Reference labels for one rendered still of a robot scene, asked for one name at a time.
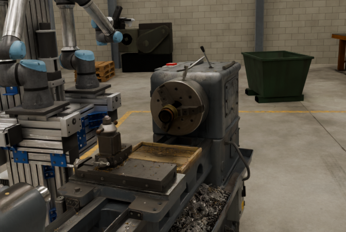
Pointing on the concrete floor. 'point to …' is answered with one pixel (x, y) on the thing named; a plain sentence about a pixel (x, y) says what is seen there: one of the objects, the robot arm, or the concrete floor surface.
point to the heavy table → (341, 51)
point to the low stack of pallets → (103, 70)
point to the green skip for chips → (276, 75)
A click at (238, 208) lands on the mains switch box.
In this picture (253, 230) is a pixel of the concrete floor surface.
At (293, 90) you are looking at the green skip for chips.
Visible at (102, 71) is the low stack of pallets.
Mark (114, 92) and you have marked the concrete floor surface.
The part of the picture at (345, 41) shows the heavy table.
